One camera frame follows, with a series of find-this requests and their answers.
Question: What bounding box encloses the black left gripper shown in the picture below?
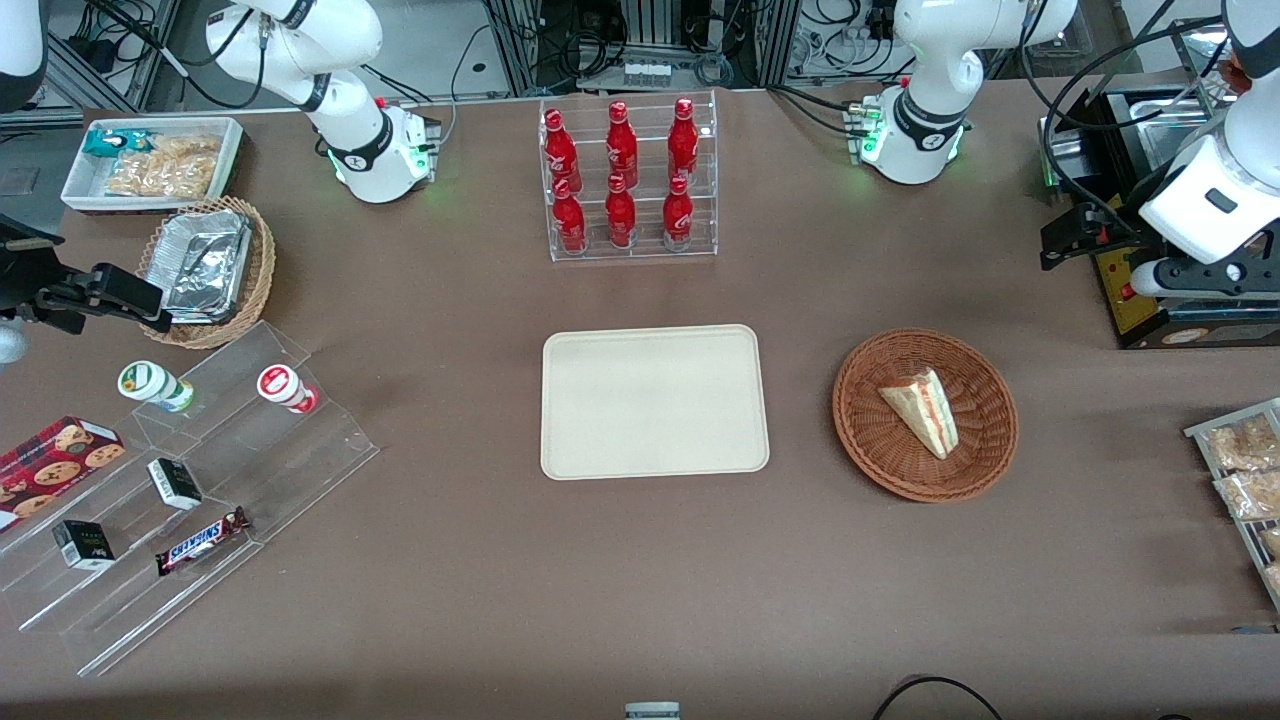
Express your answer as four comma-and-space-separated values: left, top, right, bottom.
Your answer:
1040, 200, 1167, 271

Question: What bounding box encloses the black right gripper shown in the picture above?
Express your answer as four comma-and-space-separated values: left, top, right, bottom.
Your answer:
0, 215, 173, 337

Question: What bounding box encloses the triangular sandwich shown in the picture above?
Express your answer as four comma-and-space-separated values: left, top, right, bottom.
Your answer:
878, 368, 960, 461

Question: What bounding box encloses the silver foil tray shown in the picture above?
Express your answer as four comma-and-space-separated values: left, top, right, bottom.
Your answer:
158, 209, 253, 323

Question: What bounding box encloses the light tan wicker basket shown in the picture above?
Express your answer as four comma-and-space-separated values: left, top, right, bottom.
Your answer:
135, 196, 277, 350

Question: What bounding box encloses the brown wicker basket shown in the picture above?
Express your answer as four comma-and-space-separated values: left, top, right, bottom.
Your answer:
832, 329, 1020, 503

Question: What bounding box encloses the metal tray of snacks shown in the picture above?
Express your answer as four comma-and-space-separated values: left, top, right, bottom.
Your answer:
1184, 397, 1280, 614

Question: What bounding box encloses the beige plastic tray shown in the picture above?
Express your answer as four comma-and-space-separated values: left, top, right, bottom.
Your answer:
541, 324, 771, 482

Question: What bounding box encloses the black machine with yellow panel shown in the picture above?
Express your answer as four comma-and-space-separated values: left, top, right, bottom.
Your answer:
1038, 88, 1280, 350

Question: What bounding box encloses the green lid yogurt cup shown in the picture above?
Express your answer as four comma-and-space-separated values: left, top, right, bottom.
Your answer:
117, 360, 196, 414

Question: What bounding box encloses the white rectangular bin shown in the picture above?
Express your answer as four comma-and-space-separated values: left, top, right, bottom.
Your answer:
60, 116, 247, 215

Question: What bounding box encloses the clear bag of chips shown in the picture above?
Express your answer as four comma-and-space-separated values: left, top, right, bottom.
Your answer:
104, 134, 223, 199

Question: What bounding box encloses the green snack packet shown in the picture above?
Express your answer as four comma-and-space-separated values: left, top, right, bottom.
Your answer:
83, 128, 153, 159

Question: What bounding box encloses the red lid yogurt cup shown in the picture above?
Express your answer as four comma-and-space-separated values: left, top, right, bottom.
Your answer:
256, 364, 320, 415

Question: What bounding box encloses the red cookie box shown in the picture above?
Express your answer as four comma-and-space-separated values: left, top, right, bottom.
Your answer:
0, 416, 127, 533

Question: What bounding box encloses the small black carton box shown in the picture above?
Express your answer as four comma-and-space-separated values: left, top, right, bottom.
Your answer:
147, 457, 204, 512
52, 519, 117, 572

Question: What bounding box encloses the clear acrylic step display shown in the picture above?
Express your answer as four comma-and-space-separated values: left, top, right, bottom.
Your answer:
0, 320, 381, 678

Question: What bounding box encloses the Snickers chocolate bar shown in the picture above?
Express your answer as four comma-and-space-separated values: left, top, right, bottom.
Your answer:
154, 506, 252, 577

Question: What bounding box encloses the clear bag of snacks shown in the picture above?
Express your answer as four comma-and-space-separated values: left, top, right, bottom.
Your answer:
1204, 414, 1280, 473
1214, 470, 1280, 522

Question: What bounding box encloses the red cola bottle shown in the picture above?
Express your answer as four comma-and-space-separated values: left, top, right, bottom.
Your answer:
663, 176, 695, 252
605, 173, 637, 250
606, 100, 639, 189
552, 178, 588, 255
668, 97, 700, 187
543, 108, 582, 193

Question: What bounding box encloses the clear acrylic bottle rack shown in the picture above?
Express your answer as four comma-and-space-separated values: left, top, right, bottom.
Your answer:
539, 89, 719, 263

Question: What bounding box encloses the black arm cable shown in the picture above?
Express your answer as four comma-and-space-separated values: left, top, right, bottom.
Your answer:
1018, 15, 1233, 236

